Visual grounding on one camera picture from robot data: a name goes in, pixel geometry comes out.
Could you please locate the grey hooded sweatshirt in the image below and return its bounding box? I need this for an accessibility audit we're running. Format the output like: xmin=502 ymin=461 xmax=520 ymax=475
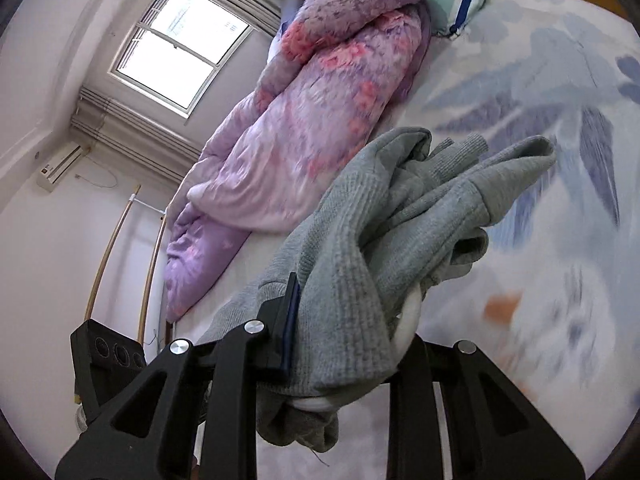
xmin=203 ymin=127 xmax=555 ymax=453

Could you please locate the wooden clothes rack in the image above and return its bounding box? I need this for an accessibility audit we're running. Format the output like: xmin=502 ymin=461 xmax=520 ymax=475
xmin=84 ymin=183 xmax=166 ymax=344

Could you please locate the white air conditioner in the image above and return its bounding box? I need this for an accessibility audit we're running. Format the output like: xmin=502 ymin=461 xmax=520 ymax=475
xmin=36 ymin=141 xmax=90 ymax=192

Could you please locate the purple floral quilt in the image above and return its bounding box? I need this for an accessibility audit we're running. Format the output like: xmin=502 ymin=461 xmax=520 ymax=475
xmin=164 ymin=0 xmax=431 ymax=322

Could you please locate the floral bed sheet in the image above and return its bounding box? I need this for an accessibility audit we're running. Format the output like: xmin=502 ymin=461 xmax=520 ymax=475
xmin=171 ymin=0 xmax=640 ymax=480

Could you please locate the window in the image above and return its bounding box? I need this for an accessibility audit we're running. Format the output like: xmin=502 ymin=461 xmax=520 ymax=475
xmin=111 ymin=0 xmax=252 ymax=117

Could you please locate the striped curtain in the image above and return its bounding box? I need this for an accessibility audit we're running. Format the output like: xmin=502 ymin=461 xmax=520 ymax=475
xmin=70 ymin=0 xmax=271 ymax=182

